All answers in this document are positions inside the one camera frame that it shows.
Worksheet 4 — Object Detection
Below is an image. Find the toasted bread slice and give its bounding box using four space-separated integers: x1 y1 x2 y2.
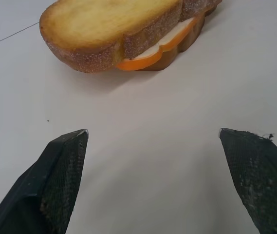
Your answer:
39 0 223 74

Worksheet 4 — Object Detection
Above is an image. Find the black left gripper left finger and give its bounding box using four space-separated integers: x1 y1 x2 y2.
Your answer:
0 129 90 234

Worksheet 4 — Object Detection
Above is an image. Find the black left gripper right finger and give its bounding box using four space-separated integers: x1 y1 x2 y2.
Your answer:
218 127 277 234

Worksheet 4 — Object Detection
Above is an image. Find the toy sandwich with cheese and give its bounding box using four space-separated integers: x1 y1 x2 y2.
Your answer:
115 16 200 72

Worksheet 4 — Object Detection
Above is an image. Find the brown bread slice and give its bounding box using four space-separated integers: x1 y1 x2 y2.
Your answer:
135 0 223 72

